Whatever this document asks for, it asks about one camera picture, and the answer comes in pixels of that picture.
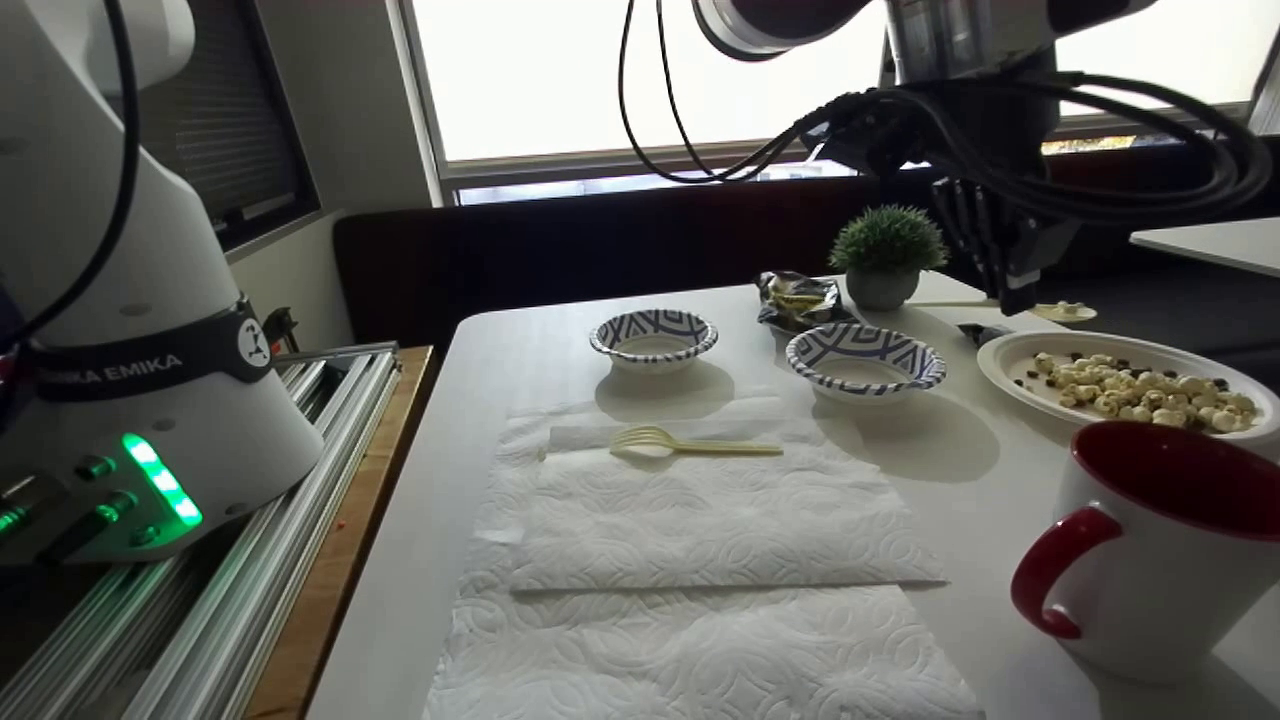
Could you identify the bowl of popcorn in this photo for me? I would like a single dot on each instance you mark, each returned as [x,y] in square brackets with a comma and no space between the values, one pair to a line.
[992,363]

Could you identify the dark window blind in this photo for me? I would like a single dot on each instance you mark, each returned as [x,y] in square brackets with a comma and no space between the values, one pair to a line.
[225,135]

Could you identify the folded white paper towel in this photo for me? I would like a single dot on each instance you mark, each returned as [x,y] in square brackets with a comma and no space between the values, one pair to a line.
[693,532]

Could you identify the orange black clamp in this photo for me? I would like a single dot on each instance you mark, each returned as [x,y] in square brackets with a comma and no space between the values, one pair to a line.
[281,333]

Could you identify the blue patterned paper bowl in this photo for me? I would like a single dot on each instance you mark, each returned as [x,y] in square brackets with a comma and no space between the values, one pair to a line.
[867,363]
[654,341]

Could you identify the black sofa bench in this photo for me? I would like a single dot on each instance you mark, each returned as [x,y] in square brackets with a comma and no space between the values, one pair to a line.
[602,247]

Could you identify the wooden base board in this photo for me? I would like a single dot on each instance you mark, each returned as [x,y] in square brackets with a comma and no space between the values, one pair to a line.
[332,560]

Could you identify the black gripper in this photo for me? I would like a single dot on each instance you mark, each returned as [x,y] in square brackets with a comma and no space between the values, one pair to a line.
[992,146]

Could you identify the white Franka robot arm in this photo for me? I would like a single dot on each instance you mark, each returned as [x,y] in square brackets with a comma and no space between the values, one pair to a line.
[122,266]

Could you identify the aluminium rail frame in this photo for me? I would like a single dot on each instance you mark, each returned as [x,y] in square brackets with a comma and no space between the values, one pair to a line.
[202,625]

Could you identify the small dark foil wrapper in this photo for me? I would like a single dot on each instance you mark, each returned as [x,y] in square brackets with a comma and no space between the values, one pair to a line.
[974,333]

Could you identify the large white paper towel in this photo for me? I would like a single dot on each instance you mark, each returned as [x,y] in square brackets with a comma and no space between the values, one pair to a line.
[693,652]

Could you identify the white side table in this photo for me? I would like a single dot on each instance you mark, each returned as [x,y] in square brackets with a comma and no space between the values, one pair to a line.
[1215,247]

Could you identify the small green potted plant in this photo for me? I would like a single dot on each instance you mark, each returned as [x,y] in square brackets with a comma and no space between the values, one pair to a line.
[886,241]

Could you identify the popcorn and chocolate mix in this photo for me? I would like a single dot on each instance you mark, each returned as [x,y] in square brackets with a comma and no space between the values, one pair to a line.
[1133,384]

